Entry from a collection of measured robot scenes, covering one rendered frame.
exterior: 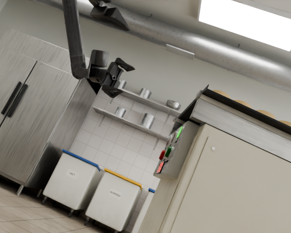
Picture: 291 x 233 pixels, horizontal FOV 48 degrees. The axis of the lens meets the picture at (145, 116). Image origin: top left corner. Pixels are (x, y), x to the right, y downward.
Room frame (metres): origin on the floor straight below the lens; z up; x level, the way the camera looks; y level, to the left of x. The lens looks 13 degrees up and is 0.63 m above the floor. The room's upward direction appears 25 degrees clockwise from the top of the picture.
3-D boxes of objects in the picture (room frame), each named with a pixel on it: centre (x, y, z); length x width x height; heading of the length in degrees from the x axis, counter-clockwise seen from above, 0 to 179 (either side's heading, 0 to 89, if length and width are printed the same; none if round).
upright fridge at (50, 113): (4.81, 1.63, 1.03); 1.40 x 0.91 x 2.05; 79
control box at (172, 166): (0.87, -0.11, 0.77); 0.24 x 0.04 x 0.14; 1
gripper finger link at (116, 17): (0.62, 0.14, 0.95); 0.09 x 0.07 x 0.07; 135
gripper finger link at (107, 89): (1.15, 0.15, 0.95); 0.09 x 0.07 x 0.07; 45
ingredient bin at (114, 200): (4.62, -0.11, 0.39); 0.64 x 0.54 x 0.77; 170
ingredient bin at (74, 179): (4.74, 0.53, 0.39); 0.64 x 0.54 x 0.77; 172
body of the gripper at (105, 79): (1.20, 0.20, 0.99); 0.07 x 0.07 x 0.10; 45
